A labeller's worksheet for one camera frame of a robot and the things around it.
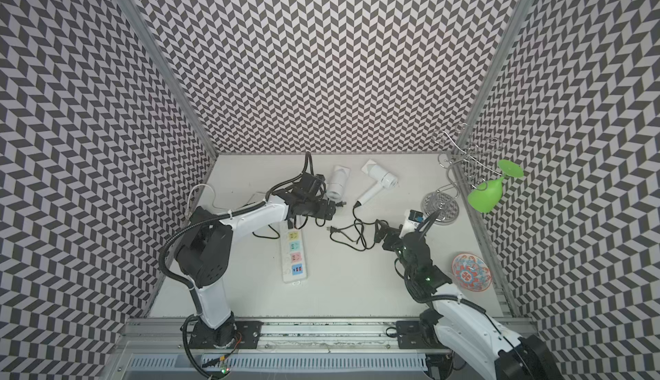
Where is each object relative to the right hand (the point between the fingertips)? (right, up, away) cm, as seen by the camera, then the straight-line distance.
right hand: (387, 227), depth 84 cm
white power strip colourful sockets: (-32, -10, +3) cm, 33 cm away
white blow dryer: (-17, +15, +20) cm, 30 cm away
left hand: (-22, +5, +9) cm, 24 cm away
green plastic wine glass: (+28, +11, -7) cm, 31 cm away
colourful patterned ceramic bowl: (+28, -15, +1) cm, 32 cm away
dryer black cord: (-9, -5, +10) cm, 14 cm away
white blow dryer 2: (+4, +15, +18) cm, 24 cm away
